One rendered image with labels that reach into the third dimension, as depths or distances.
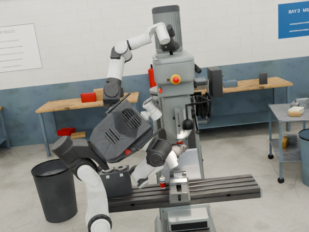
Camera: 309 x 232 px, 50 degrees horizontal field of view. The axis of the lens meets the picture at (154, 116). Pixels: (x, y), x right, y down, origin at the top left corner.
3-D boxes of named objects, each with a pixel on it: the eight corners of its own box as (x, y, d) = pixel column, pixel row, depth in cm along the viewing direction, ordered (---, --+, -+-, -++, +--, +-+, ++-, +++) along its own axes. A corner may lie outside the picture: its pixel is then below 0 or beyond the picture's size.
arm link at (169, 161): (175, 145, 221) (170, 151, 211) (183, 159, 222) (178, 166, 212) (162, 151, 226) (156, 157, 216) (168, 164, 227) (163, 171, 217)
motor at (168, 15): (184, 51, 234) (180, 3, 226) (156, 54, 235) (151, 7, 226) (181, 49, 253) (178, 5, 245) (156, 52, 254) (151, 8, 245)
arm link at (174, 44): (160, 55, 217) (155, 47, 205) (161, 41, 219) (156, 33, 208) (179, 53, 213) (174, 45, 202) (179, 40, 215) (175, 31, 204)
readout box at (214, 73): (225, 96, 248) (223, 69, 243) (213, 98, 248) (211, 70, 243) (219, 91, 268) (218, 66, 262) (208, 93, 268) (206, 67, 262)
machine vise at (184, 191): (191, 201, 226) (189, 187, 223) (168, 203, 227) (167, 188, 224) (187, 178, 259) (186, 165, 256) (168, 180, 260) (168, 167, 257)
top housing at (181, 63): (197, 81, 203) (195, 55, 198) (154, 86, 203) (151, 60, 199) (188, 71, 248) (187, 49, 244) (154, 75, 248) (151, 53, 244)
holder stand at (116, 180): (132, 194, 245) (128, 169, 240) (102, 198, 244) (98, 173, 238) (132, 186, 257) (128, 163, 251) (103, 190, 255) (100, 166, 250)
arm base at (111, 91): (105, 107, 182) (124, 100, 184) (97, 86, 184) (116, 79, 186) (105, 113, 196) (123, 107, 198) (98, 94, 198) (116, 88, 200)
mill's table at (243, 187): (263, 197, 235) (263, 187, 233) (92, 214, 238) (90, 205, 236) (254, 182, 258) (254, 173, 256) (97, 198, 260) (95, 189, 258)
